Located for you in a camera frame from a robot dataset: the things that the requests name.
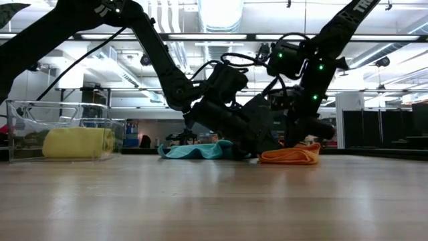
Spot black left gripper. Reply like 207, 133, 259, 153
183, 100, 284, 160

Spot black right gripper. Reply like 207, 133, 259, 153
284, 56, 350, 147

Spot orange microfiber towel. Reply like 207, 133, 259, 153
257, 142, 321, 165

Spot blue microfiber towel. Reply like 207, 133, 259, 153
156, 139, 251, 161

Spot yellow microfiber towel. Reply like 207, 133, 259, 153
42, 127, 116, 159

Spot clear plastic basket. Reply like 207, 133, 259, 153
5, 99, 126, 163

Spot white pillar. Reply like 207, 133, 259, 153
335, 92, 364, 149

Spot black partition panels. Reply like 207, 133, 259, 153
342, 107, 413, 148

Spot blue background storage bins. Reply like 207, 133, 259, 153
123, 119, 140, 148

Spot green artificial plant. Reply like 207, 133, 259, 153
0, 3, 31, 29

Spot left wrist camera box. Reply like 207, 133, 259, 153
242, 93, 277, 130

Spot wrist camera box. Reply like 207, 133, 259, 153
267, 87, 302, 111
242, 93, 277, 130

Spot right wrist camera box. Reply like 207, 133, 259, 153
267, 87, 302, 111

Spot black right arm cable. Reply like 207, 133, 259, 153
220, 32, 310, 98

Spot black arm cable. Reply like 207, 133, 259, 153
220, 32, 310, 98
35, 26, 126, 101

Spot white ceiling duct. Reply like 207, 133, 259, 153
197, 0, 242, 33

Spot white wall cabinet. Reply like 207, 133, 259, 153
55, 66, 84, 90

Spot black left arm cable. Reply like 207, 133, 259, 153
35, 26, 126, 101

